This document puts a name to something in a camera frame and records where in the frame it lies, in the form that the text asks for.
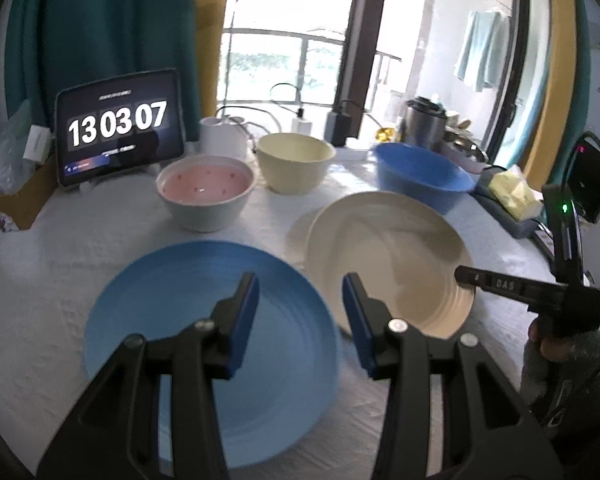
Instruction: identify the yellow curtain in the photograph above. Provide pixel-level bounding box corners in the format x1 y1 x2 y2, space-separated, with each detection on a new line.
197 0 237 121
522 0 577 176

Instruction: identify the dark window frame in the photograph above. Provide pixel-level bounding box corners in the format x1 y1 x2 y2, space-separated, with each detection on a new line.
332 0 392 128

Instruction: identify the steel tumbler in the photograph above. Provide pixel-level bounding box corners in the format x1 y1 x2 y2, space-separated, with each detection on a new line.
405 97 448 153

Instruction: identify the narrow teal curtain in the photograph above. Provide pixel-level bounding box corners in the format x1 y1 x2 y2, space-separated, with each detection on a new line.
570 0 594 136

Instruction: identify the small pink bowl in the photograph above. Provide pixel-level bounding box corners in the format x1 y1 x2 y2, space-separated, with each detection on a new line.
447 152 491 170

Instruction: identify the hanging light blue towel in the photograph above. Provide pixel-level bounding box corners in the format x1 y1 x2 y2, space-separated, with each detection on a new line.
454 10 511 93

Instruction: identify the cream bowl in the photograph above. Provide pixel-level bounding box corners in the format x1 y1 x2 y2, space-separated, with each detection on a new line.
256 132 337 196

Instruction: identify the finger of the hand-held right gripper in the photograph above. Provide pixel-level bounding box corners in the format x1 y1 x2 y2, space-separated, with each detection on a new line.
454 265 568 307

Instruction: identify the cardboard box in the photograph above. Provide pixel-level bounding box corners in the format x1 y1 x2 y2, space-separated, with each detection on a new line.
0 152 58 231

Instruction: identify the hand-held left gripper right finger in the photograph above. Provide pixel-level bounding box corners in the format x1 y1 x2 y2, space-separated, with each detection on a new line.
342 272 563 480

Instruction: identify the blue plate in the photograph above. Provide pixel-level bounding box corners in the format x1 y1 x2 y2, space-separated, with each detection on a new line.
83 240 341 467

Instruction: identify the wide teal curtain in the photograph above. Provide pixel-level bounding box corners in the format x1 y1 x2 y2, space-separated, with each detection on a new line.
5 0 201 141

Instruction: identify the small white box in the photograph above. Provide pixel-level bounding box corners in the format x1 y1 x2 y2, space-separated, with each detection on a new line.
22 125 53 163

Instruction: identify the person's right hand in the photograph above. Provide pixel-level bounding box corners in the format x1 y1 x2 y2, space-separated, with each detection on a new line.
527 317 576 363

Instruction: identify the cream plate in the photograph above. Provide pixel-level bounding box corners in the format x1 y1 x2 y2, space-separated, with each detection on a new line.
305 191 477 340

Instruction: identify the black charger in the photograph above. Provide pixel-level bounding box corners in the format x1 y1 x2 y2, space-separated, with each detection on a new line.
325 112 353 148

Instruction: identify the black tablet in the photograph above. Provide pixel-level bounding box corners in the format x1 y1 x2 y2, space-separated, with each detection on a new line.
55 69 185 188

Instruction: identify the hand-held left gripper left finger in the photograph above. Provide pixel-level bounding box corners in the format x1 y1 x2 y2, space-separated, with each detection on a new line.
37 272 260 480

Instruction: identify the white tablecloth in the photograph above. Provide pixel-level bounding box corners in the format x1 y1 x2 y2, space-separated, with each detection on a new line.
0 147 556 480

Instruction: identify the black charger cable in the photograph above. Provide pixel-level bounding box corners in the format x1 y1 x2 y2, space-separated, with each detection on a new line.
270 82 302 118
335 100 383 133

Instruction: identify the white desk lamp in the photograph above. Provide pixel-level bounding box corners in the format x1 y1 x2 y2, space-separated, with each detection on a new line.
192 0 288 161

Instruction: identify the large blue bowl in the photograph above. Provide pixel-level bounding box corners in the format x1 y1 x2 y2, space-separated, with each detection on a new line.
375 142 476 216

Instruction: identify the pink spotted bowl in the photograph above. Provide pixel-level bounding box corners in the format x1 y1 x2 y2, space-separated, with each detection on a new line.
156 156 256 233

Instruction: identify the yellow tissue pack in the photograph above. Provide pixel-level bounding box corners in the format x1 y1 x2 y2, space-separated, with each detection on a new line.
487 170 543 221

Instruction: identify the steel bowl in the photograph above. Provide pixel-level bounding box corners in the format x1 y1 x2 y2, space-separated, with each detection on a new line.
444 131 490 161

